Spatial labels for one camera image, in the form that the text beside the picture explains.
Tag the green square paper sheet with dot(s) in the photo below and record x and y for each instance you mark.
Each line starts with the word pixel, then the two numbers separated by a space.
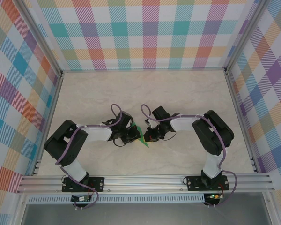
pixel 145 143

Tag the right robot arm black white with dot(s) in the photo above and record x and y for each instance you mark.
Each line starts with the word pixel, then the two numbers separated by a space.
pixel 213 133

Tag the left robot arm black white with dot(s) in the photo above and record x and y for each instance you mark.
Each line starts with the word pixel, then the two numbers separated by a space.
pixel 61 143

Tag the grey metal bottom panel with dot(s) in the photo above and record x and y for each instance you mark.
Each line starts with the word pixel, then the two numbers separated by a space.
pixel 142 214

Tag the right white camera mount bracket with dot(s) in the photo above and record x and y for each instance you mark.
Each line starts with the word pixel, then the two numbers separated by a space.
pixel 149 123

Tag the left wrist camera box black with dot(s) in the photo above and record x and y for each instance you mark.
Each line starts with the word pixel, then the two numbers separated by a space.
pixel 125 119

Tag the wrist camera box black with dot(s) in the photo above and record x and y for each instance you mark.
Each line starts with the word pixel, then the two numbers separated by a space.
pixel 125 119
pixel 161 112

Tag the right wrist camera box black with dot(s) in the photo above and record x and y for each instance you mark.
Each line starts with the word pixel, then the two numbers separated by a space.
pixel 161 112

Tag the aluminium mounting rail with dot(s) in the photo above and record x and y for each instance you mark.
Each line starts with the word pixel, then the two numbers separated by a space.
pixel 142 184

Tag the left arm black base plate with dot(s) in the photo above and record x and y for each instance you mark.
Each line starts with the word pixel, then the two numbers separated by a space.
pixel 97 184

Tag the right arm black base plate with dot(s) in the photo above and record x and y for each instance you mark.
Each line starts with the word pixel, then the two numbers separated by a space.
pixel 194 184

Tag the short aluminium table edge rail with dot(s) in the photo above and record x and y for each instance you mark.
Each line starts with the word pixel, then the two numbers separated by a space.
pixel 142 69

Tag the long aluminium table edge rail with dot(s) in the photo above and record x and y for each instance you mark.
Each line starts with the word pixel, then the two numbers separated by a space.
pixel 240 117
pixel 50 117

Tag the aluminium frame post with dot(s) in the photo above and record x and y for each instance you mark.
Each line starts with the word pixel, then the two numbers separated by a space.
pixel 244 35
pixel 41 37

